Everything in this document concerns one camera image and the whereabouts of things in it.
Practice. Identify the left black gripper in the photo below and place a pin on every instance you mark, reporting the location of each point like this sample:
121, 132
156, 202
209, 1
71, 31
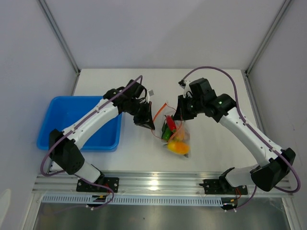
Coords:
146, 120

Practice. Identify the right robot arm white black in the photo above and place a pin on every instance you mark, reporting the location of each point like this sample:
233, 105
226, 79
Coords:
273, 162

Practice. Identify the blue plastic bin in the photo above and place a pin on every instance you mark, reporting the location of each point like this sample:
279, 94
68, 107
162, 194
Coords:
64, 111

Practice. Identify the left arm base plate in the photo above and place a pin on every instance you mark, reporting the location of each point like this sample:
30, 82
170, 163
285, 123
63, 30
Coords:
110, 182

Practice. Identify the red chili pepper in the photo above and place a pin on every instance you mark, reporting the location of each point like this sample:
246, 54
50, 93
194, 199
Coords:
171, 124

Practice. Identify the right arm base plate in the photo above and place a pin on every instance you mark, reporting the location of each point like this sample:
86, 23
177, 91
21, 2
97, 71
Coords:
220, 187

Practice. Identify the aluminium frame post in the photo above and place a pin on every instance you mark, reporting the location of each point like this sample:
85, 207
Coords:
281, 13
58, 34

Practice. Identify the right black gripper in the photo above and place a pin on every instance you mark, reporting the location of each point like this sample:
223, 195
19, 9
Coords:
181, 114

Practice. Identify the green cucumber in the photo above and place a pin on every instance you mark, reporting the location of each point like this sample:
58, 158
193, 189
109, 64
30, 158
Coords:
166, 132

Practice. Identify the yellow mango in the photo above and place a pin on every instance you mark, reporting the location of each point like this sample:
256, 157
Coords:
177, 147

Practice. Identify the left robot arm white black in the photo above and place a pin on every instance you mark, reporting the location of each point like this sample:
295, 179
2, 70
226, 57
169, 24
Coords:
65, 146

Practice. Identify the left aluminium frame post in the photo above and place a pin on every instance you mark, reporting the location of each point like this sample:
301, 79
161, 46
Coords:
58, 34

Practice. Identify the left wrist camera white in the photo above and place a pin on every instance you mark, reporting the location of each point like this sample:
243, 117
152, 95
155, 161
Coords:
150, 93

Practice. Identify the right aluminium frame post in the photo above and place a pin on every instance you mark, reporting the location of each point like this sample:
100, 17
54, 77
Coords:
281, 13

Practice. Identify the aluminium rail front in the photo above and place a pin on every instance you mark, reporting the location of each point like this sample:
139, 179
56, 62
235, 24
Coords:
134, 183

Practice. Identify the white slotted cable duct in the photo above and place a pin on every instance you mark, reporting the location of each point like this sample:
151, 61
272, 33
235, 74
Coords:
134, 200

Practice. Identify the clear zip bag orange zipper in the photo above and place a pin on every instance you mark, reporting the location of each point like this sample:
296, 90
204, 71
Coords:
172, 135

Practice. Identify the red orange mango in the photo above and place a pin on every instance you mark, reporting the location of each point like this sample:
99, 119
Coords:
179, 135

